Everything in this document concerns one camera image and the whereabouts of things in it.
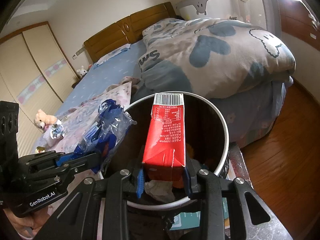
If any beige teddy bear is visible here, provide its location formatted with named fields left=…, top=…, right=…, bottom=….
left=34, top=109, right=59, bottom=131

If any black plastic bag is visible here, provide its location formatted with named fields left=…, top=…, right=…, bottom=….
left=217, top=152, right=234, bottom=181

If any wooden drawer cabinet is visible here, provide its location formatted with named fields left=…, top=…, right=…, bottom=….
left=277, top=0, right=320, bottom=63

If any person's left hand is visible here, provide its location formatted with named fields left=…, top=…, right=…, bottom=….
left=0, top=204, right=35, bottom=240

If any white round waste bin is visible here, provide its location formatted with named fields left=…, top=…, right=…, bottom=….
left=100, top=91, right=229, bottom=209

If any red drink carton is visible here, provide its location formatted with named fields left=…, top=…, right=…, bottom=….
left=141, top=92, right=188, bottom=182

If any pink beige cloth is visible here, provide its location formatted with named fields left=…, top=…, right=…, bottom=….
left=118, top=76, right=141, bottom=92

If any teal cardboard box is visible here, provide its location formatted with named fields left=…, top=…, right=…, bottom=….
left=172, top=197, right=229, bottom=231

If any silver crumpled wrapper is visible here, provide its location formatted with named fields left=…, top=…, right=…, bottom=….
left=50, top=123, right=64, bottom=137

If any blue plastic wrapper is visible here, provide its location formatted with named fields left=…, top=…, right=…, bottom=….
left=71, top=99, right=138, bottom=174

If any grey quilt with blue hearts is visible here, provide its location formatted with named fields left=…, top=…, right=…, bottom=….
left=138, top=17, right=297, bottom=98

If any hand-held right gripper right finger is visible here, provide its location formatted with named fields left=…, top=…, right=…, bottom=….
left=182, top=165, right=287, bottom=240

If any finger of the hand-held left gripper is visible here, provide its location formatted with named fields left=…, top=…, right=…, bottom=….
left=24, top=151, right=101, bottom=167
left=53, top=156, right=104, bottom=181

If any blue white pillow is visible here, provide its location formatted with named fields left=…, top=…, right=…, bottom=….
left=94, top=44, right=132, bottom=67

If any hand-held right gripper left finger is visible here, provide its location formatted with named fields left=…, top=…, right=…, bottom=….
left=32, top=165, right=147, bottom=240

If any blue bedsheet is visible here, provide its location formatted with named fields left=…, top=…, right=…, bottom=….
left=54, top=40, right=294, bottom=153

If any cream sliding door wardrobe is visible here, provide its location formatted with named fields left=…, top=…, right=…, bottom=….
left=0, top=21, right=77, bottom=161

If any wooden headboard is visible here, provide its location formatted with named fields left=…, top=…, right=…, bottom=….
left=83, top=2, right=177, bottom=64

